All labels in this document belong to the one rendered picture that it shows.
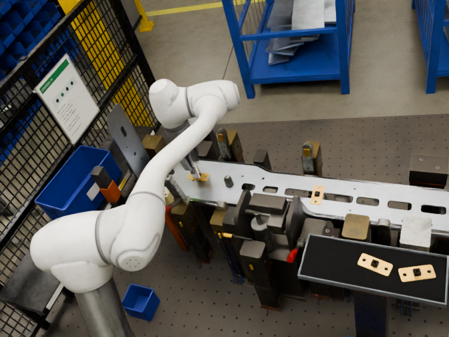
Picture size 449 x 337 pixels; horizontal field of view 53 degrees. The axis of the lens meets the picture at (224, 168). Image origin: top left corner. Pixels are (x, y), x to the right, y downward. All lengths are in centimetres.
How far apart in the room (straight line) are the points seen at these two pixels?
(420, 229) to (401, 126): 95
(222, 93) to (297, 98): 219
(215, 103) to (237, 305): 80
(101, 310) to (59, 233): 23
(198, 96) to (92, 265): 62
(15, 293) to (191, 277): 65
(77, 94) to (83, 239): 101
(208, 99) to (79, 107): 75
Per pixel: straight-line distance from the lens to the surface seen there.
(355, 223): 146
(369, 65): 383
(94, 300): 120
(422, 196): 163
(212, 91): 143
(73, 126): 199
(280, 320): 174
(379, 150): 218
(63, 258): 113
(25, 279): 182
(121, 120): 177
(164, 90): 145
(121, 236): 105
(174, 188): 158
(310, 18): 351
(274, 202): 140
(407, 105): 346
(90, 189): 180
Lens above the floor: 228
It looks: 46 degrees down
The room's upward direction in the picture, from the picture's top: 20 degrees counter-clockwise
